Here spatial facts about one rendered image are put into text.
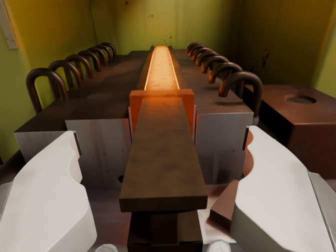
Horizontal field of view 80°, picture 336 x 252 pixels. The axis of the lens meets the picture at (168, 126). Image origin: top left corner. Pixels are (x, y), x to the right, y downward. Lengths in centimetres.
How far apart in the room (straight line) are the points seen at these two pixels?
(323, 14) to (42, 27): 41
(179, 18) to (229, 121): 49
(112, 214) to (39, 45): 28
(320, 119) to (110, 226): 20
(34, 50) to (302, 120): 35
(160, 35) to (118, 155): 49
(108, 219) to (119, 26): 54
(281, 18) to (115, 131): 39
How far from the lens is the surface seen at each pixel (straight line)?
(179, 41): 63
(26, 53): 35
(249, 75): 19
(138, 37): 63
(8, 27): 34
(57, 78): 24
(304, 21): 42
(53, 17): 44
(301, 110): 24
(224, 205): 18
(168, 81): 20
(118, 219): 19
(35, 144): 21
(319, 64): 38
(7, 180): 22
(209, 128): 17
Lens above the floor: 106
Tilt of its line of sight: 28 degrees down
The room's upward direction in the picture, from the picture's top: 1 degrees counter-clockwise
